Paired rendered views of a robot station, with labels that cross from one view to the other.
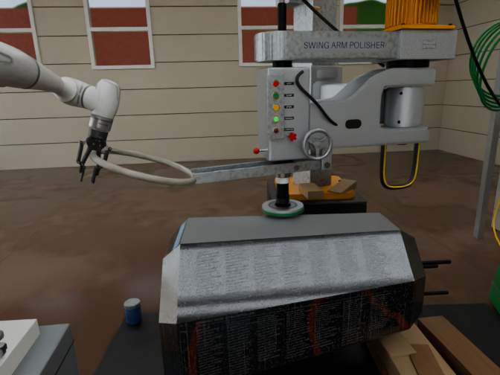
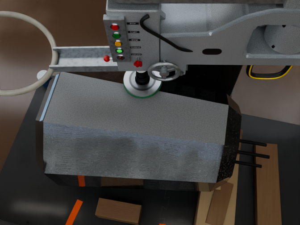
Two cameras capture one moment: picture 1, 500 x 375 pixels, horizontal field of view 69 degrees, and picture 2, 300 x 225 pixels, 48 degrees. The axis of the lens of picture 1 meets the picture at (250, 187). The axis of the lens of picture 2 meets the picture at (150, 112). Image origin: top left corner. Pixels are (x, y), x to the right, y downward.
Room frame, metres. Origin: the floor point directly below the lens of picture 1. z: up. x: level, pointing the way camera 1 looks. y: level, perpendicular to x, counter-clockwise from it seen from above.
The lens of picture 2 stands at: (0.89, -0.48, 2.47)
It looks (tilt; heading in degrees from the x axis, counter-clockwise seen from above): 65 degrees down; 17
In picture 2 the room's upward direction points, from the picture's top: 4 degrees counter-clockwise
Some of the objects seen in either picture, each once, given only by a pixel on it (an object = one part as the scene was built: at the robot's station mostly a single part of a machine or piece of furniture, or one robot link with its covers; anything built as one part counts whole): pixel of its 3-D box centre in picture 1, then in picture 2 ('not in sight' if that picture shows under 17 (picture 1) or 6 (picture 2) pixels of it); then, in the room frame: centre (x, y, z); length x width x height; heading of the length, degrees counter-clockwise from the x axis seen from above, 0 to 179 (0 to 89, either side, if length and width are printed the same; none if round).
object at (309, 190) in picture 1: (310, 190); not in sight; (2.20, -0.38, 0.81); 0.20 x 0.10 x 0.05; 8
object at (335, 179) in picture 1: (311, 186); not in sight; (2.46, -0.43, 0.76); 0.49 x 0.49 x 0.05; 0
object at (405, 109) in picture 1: (403, 106); (292, 23); (1.93, -0.81, 1.32); 0.19 x 0.19 x 0.20
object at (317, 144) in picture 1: (314, 143); (164, 65); (1.70, -0.31, 1.18); 0.15 x 0.10 x 0.15; 102
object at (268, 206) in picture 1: (283, 205); (142, 79); (1.79, -0.17, 0.84); 0.21 x 0.21 x 0.01
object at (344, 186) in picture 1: (342, 186); not in sight; (2.29, -0.60, 0.80); 0.20 x 0.10 x 0.05; 136
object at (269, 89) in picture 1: (274, 107); (118, 40); (1.67, -0.12, 1.35); 0.08 x 0.03 x 0.28; 102
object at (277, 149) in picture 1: (297, 116); (155, 26); (1.81, -0.25, 1.30); 0.36 x 0.22 x 0.45; 102
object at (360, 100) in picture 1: (357, 117); (227, 31); (1.86, -0.55, 1.28); 0.74 x 0.23 x 0.49; 102
